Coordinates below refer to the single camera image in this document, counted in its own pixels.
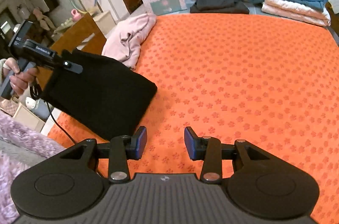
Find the black garment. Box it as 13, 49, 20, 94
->
41, 50, 157, 140

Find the person left hand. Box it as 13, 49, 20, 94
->
1, 58, 39, 95

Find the near wooden chair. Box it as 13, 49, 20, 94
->
37, 13, 107, 89

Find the pink toy kettlebell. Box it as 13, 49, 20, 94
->
71, 9, 82, 22

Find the purple fluffy sleeve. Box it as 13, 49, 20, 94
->
1, 112, 64, 223

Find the pink folded garment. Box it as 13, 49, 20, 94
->
101, 13, 157, 70

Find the orange floral table mat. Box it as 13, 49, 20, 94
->
47, 12, 339, 224

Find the light pink folded cloth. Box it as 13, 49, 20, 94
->
261, 0, 331, 27

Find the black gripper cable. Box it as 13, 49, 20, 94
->
29, 82, 78, 145

